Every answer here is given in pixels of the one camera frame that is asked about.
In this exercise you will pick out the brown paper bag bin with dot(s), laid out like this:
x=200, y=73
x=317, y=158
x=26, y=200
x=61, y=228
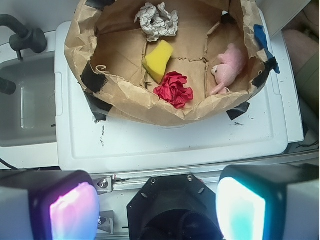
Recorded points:
x=104, y=49

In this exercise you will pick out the yellow green sponge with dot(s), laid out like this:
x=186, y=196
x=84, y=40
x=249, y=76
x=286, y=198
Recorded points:
x=155, y=63

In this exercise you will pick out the crumpled red paper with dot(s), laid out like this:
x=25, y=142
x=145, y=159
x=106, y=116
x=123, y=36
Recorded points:
x=172, y=90

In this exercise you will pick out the grey sink basin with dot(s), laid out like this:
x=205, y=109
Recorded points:
x=28, y=116

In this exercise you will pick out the blue tape strip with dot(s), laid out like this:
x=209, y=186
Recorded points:
x=261, y=39

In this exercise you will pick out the crumpled white paper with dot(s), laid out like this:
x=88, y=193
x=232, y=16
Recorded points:
x=156, y=22

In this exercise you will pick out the dark grey faucet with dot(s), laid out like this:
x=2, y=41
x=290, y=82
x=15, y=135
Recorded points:
x=24, y=37

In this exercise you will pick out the white plastic bin lid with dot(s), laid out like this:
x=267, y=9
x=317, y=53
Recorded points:
x=272, y=121

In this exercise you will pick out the black octagonal mount plate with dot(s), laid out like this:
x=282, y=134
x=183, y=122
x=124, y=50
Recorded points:
x=176, y=207

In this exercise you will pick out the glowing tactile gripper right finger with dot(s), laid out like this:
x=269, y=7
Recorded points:
x=269, y=202

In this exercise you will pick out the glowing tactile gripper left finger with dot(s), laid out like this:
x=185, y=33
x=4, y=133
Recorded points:
x=48, y=205

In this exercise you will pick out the pink plush bunny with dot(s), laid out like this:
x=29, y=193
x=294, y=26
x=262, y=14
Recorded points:
x=232, y=63

